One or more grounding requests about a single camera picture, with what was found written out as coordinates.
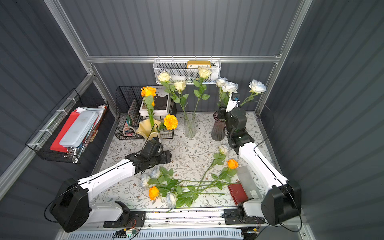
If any pale blue rose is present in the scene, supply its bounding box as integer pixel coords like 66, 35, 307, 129
221, 82, 238, 106
166, 192, 177, 209
240, 80, 267, 106
216, 78, 228, 107
150, 166, 162, 180

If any orange marigold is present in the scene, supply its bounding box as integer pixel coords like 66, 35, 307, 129
159, 115, 179, 131

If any orange rose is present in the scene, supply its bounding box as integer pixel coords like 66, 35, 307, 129
188, 159, 239, 194
141, 87, 157, 127
149, 186, 160, 201

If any white rose bud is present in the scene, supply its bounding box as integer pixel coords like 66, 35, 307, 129
173, 81, 195, 122

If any cream white rose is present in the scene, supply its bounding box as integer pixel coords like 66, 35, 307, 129
158, 72, 175, 101

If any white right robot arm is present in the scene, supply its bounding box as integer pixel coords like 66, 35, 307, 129
219, 107, 302, 226

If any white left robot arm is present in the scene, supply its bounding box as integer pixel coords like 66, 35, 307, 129
47, 137, 172, 233

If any purple glass vase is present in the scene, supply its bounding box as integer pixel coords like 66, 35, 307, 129
211, 111, 226, 141

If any cream yellow ruffled vase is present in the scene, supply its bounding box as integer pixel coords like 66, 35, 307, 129
136, 119, 163, 140

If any orange rose front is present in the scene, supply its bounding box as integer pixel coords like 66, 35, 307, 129
149, 186, 160, 201

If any clear glass vase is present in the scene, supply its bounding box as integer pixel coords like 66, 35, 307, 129
184, 113, 196, 139

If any pale blue rose front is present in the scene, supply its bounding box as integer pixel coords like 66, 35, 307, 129
166, 192, 177, 209

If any white plastic case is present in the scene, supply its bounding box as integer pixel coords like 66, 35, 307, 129
60, 111, 98, 148

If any red folder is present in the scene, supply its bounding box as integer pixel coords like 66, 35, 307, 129
50, 112, 80, 153

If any black wire desk organizer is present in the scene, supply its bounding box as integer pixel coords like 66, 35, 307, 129
115, 85, 177, 140

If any white mesh wall basket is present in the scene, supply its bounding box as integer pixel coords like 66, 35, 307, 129
153, 58, 222, 85

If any black wire wall basket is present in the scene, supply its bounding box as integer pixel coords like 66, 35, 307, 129
26, 90, 109, 164

